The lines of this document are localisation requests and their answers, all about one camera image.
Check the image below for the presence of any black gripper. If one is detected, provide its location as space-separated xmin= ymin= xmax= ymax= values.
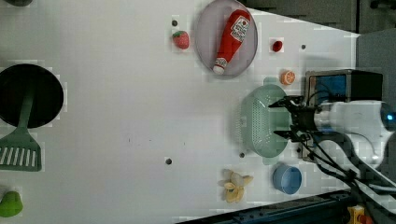
xmin=269 ymin=96 xmax=318 ymax=142

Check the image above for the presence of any mint green plastic strainer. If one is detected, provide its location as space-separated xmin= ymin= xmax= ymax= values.
xmin=240 ymin=77 xmax=290 ymax=165

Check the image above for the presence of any silver black toaster oven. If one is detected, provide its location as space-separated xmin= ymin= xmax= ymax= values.
xmin=305 ymin=69 xmax=391 ymax=165

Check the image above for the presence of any blue plastic bowl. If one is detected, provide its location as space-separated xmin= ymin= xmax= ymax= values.
xmin=272 ymin=163 xmax=303 ymax=195

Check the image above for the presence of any small red toy fruit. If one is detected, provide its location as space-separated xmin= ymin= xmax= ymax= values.
xmin=272 ymin=40 xmax=283 ymax=52

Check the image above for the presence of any peeled plush banana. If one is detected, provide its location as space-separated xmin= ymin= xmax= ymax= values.
xmin=218 ymin=169 xmax=254 ymax=203

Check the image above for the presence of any red plush ketchup bottle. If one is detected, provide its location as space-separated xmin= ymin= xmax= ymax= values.
xmin=213 ymin=9 xmax=250 ymax=75

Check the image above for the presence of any grey round plate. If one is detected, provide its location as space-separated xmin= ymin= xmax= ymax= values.
xmin=194 ymin=0 xmax=258 ymax=77

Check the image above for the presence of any yellow red toy object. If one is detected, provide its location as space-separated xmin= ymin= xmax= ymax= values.
xmin=347 ymin=205 xmax=374 ymax=224

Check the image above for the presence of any red plush strawberry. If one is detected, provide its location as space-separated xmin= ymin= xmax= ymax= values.
xmin=172 ymin=31 xmax=190 ymax=49

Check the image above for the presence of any black frying pan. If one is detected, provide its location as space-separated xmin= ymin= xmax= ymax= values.
xmin=0 ymin=63 xmax=64 ymax=129

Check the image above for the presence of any green slotted spatula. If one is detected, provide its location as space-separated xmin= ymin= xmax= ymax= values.
xmin=0 ymin=90 xmax=42 ymax=172

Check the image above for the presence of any green toy pear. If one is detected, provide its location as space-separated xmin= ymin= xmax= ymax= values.
xmin=0 ymin=191 xmax=23 ymax=217

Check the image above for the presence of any dark round object top corner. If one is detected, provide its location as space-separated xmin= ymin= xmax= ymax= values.
xmin=5 ymin=0 xmax=33 ymax=7

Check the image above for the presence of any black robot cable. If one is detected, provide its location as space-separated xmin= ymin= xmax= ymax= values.
xmin=306 ymin=81 xmax=396 ymax=200

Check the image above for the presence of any blue metal frame rail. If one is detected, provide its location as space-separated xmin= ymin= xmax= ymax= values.
xmin=178 ymin=190 xmax=353 ymax=224

